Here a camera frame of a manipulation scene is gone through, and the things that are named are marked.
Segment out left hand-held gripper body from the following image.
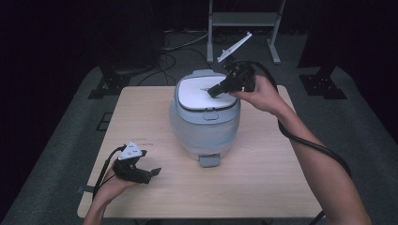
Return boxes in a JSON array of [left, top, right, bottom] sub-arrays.
[[112, 140, 148, 184]]

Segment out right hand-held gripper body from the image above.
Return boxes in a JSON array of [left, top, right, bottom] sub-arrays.
[[216, 31, 258, 94]]

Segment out white rice cooker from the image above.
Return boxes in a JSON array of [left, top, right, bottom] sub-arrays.
[[168, 68, 242, 169]]

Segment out person's left hand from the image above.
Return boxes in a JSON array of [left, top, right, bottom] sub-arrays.
[[93, 168, 139, 204]]

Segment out person's right hand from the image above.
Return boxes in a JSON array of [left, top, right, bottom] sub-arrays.
[[229, 74, 295, 117]]

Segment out grey tape strip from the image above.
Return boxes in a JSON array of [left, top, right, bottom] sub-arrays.
[[76, 185, 96, 194]]

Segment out white metal stand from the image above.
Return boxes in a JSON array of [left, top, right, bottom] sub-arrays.
[[206, 0, 287, 66]]

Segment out black stand base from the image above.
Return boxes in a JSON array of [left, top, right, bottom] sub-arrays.
[[86, 65, 132, 100], [298, 66, 348, 100]]

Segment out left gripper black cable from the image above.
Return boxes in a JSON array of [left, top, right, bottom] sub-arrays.
[[92, 144, 128, 202]]

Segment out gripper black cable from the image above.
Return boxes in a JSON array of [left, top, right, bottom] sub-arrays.
[[92, 144, 128, 202], [233, 60, 353, 225]]

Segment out cables on floor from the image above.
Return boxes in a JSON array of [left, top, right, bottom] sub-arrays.
[[136, 28, 214, 87]]

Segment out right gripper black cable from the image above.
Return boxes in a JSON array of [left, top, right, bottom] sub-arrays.
[[233, 60, 353, 225]]

